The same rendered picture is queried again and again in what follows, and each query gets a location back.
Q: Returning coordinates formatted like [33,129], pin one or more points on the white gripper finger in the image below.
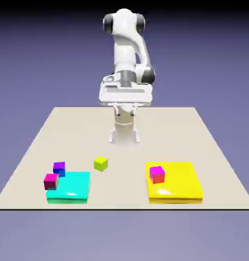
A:
[116,111]
[133,111]

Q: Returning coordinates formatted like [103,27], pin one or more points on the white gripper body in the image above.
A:
[124,96]

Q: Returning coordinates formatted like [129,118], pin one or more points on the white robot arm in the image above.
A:
[126,40]

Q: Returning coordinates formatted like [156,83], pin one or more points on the small yellow-green cube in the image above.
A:
[100,163]

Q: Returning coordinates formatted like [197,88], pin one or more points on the small magenta red cube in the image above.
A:
[156,175]

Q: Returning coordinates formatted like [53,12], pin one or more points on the small purple cube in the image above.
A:
[59,167]

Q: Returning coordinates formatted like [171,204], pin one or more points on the small magenta maroon cube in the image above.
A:
[51,181]

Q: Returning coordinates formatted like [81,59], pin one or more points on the large yellow box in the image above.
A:
[177,181]

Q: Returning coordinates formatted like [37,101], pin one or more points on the large cyan box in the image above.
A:
[72,186]

